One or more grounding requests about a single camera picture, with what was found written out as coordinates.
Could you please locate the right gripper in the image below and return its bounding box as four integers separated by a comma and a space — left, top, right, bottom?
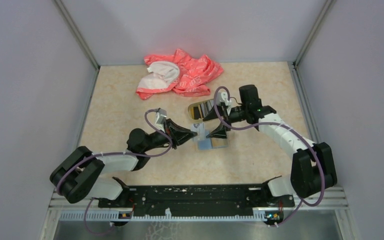
202, 100, 248, 139

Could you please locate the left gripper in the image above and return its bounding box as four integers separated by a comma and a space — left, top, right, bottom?
142, 118, 198, 152

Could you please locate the silver VIP credit card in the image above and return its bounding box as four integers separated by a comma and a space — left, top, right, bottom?
190, 122, 206, 142

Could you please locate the cream oval card tray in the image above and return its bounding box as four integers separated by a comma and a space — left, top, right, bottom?
187, 99, 218, 122

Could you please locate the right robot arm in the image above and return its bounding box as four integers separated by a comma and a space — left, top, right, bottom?
202, 84, 338, 206

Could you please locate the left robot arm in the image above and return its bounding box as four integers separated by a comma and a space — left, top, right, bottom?
49, 118, 198, 207

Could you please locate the stack of cards in tray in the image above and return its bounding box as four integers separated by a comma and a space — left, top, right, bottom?
187, 99, 214, 120

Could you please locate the pink patterned cloth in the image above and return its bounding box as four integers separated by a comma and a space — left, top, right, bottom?
136, 48, 224, 100

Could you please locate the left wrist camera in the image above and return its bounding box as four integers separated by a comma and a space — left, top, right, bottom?
155, 108, 167, 126

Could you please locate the aluminium frame rail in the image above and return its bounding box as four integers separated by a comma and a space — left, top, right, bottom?
47, 187, 349, 223

